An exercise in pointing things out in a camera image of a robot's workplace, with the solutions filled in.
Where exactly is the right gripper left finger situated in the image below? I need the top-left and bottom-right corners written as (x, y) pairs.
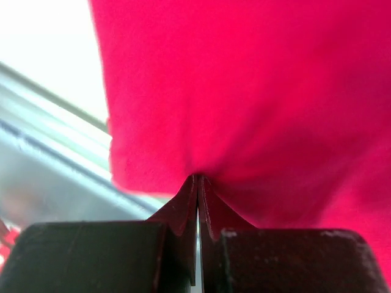
top-left (1, 175), bottom-right (197, 292)

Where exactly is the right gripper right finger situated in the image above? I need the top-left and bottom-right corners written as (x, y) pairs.
top-left (198, 176), bottom-right (390, 292)

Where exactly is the bright red t shirt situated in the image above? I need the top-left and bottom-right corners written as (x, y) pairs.
top-left (90, 1), bottom-right (390, 279)

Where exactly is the aluminium mounting rail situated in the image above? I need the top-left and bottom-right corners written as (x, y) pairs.
top-left (1, 65), bottom-right (164, 227)

